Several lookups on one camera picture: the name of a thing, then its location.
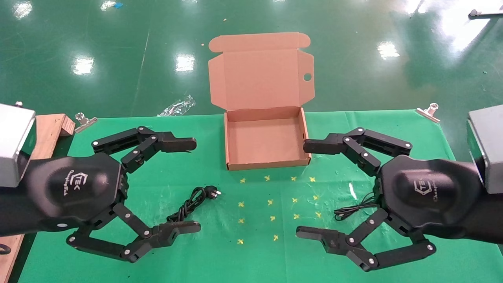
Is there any dark metal floor bar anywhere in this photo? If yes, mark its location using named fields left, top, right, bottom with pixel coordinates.
left=468, top=9, right=503, bottom=18

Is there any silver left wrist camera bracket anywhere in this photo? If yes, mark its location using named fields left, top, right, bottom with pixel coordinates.
left=0, top=103, right=37, bottom=188

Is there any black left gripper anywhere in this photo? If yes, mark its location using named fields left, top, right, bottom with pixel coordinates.
left=0, top=126, right=202, bottom=263

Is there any green table cloth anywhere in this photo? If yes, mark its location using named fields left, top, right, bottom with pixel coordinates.
left=18, top=110, right=503, bottom=283

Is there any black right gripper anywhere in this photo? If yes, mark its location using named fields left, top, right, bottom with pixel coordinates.
left=296, top=154, right=503, bottom=272

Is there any open brown cardboard box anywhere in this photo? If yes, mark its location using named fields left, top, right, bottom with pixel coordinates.
left=207, top=32, right=315, bottom=171

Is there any black wired computer mouse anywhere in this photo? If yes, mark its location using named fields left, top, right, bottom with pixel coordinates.
left=334, top=191, right=381, bottom=221

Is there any silver metal table clamp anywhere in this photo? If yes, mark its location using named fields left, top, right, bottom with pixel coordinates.
left=416, top=103, right=441, bottom=123
left=75, top=112, right=98, bottom=133

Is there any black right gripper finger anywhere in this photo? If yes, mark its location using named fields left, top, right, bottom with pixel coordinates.
left=303, top=127, right=413, bottom=176

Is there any clear crumpled plastic wrapper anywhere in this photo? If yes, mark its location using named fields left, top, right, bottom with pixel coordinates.
left=157, top=94, right=196, bottom=117

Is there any brown wooden board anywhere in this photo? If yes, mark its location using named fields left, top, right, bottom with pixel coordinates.
left=0, top=114, right=76, bottom=283

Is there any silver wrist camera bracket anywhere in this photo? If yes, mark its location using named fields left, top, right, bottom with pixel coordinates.
left=0, top=103, right=37, bottom=188
left=467, top=105, right=503, bottom=194

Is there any black data cable with plug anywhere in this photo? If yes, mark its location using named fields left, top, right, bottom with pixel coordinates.
left=167, top=186, right=222, bottom=223

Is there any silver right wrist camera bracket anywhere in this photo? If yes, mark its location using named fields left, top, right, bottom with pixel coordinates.
left=467, top=105, right=503, bottom=194

